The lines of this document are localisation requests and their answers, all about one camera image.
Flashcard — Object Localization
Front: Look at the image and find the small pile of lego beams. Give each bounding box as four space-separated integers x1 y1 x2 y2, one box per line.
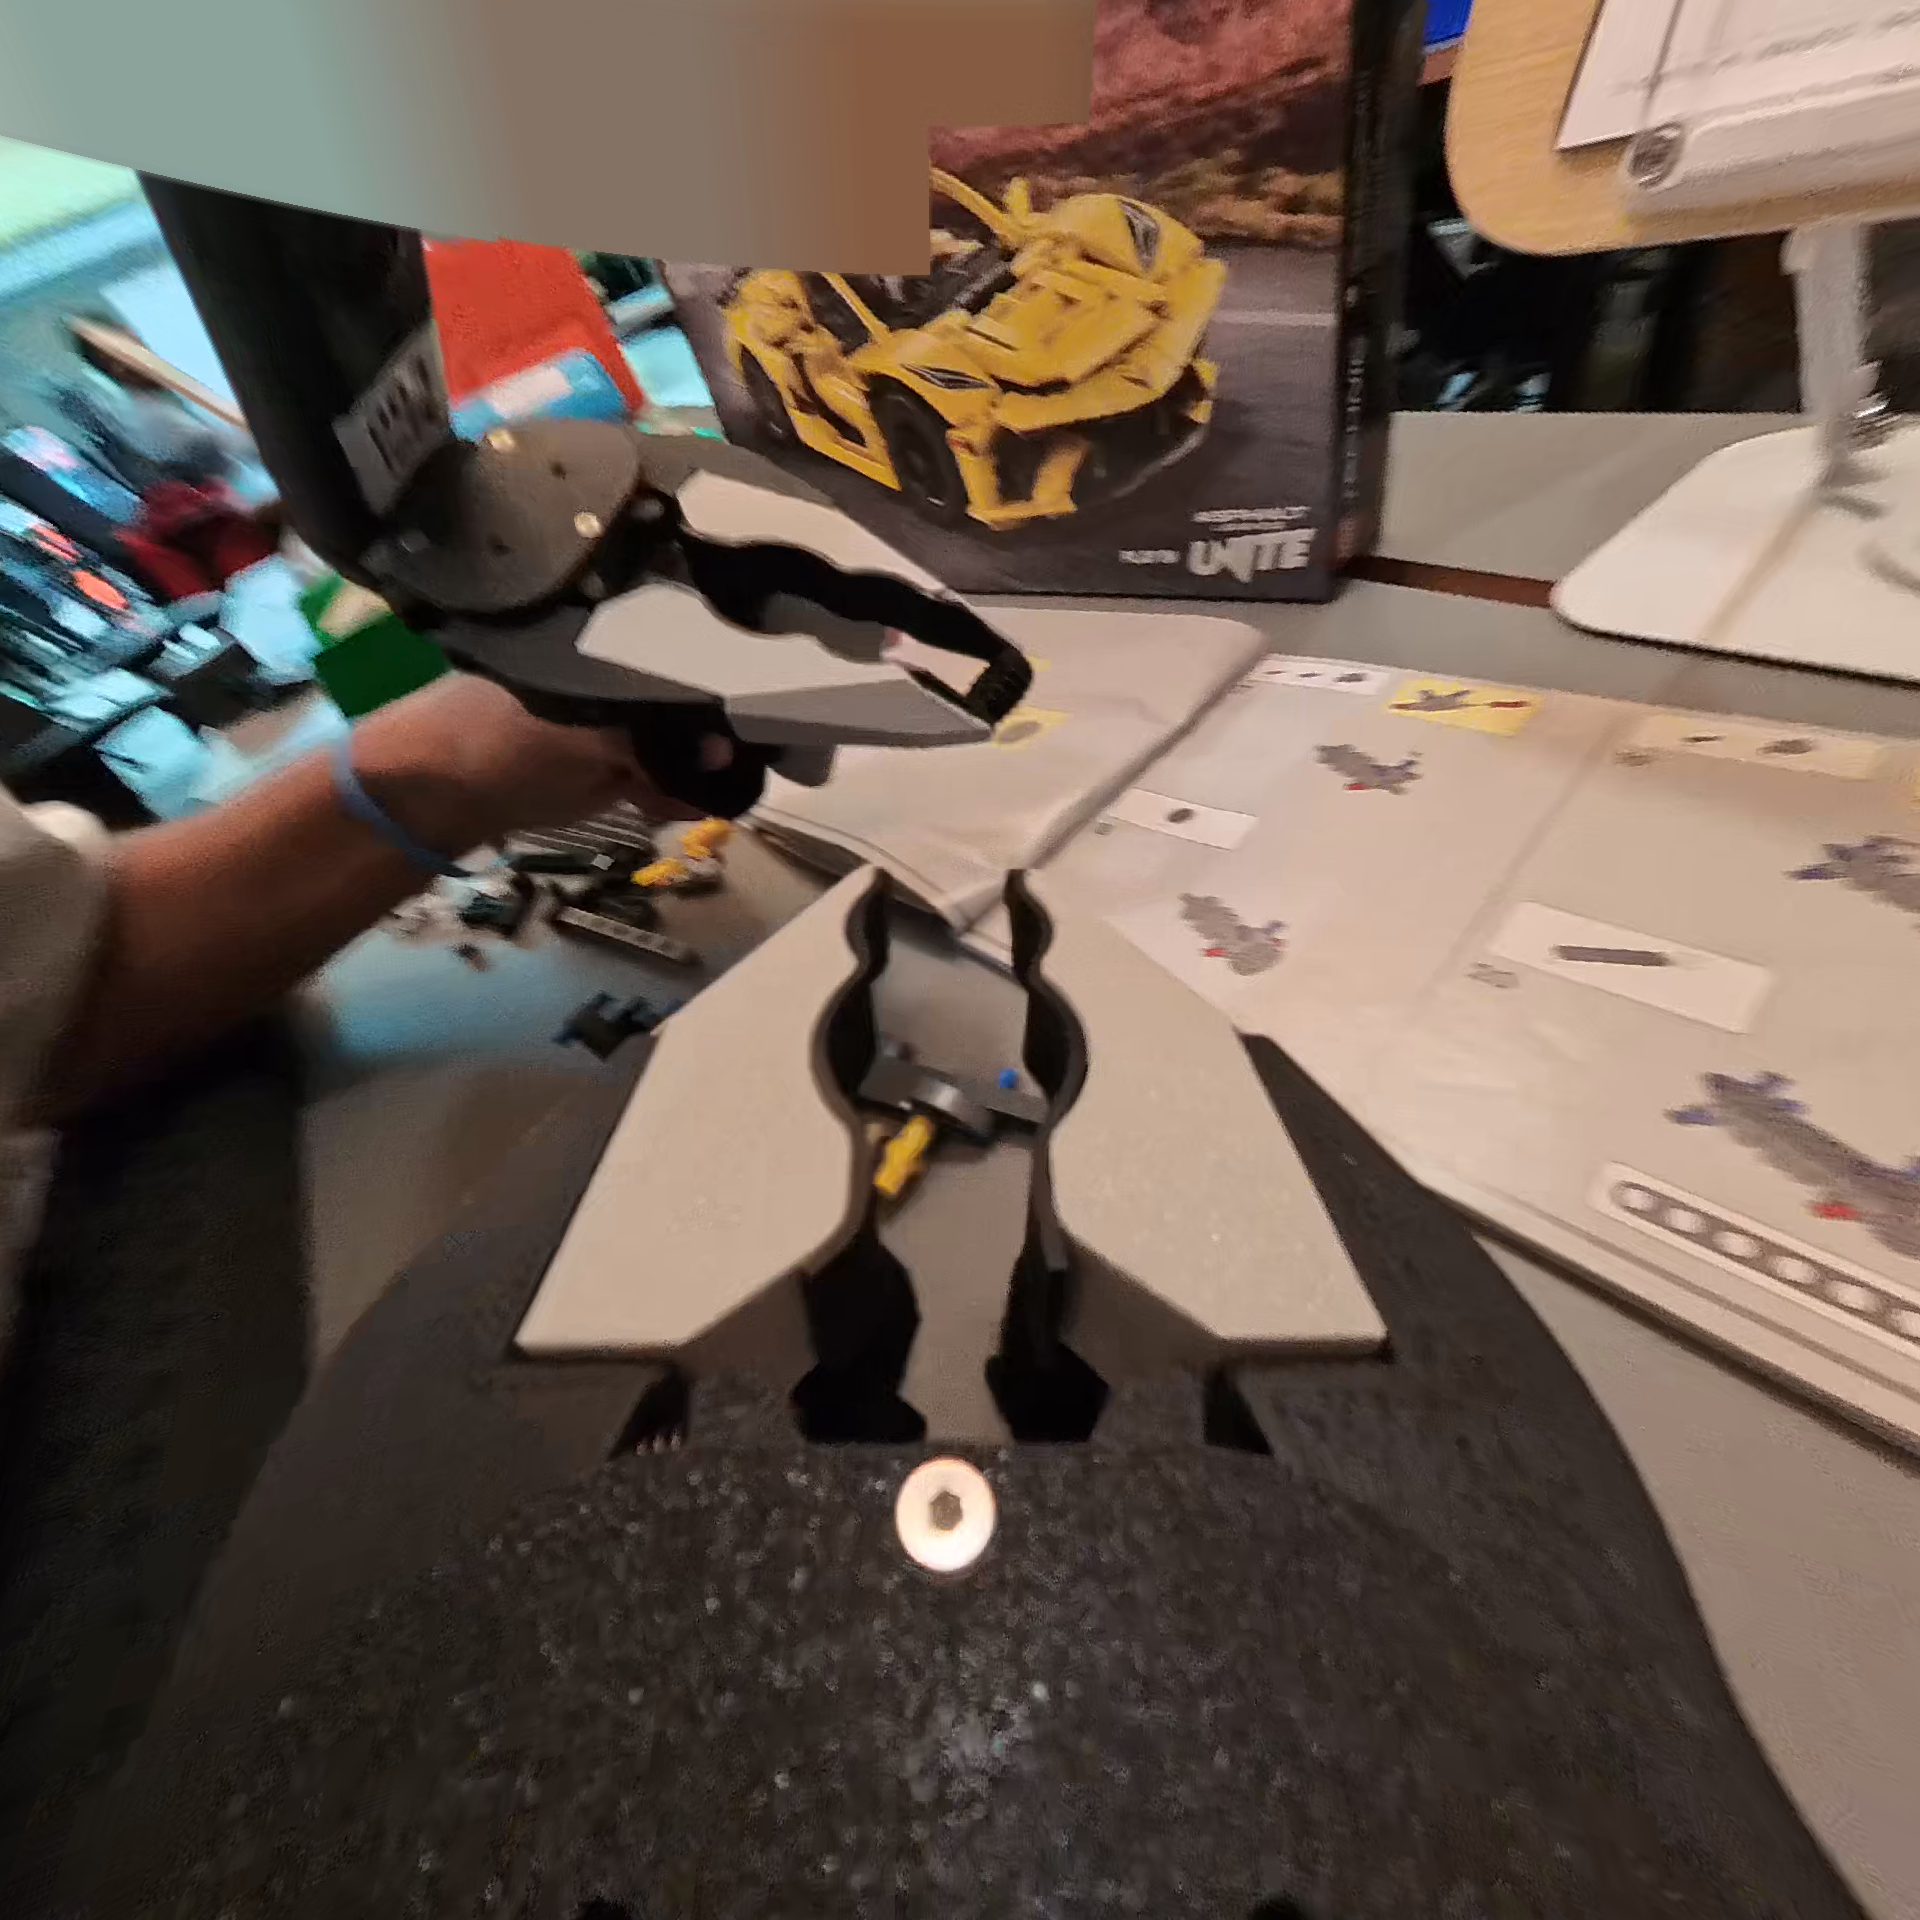
382 813 741 1058

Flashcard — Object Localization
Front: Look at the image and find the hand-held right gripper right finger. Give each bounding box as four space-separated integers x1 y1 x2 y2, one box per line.
982 871 1390 1445

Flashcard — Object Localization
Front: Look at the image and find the yellow car lego set box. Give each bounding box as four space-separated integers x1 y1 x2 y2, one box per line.
662 0 1427 606

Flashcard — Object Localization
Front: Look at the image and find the person's left forearm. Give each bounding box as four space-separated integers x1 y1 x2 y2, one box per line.
65 719 453 1096

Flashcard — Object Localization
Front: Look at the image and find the green plastic bin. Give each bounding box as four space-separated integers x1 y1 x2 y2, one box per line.
296 575 455 724

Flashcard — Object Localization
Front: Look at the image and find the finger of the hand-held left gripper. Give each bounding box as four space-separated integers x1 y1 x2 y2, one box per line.
668 469 1038 722
574 584 998 789

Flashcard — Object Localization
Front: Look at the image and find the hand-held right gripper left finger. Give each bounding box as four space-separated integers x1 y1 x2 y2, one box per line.
515 864 928 1445

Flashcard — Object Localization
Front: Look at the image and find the printed paper sheet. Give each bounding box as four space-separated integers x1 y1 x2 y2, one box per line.
1556 0 1920 156

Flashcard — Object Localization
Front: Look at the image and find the long dark lego chassis assembly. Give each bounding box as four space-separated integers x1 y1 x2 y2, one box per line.
857 1034 1056 1202

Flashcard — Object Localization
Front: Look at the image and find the white document stand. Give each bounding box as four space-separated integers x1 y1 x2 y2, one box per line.
1549 105 1920 688

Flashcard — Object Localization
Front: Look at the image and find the blue wristband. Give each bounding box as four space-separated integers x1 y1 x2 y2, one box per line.
328 730 471 881

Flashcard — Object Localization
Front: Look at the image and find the red office chair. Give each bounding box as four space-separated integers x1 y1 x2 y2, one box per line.
116 478 291 606

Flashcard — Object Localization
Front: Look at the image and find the orange tote bag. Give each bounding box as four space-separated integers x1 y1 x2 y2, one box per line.
423 239 649 440

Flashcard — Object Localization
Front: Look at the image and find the open instruction booklet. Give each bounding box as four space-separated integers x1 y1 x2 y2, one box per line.
744 599 1920 1455

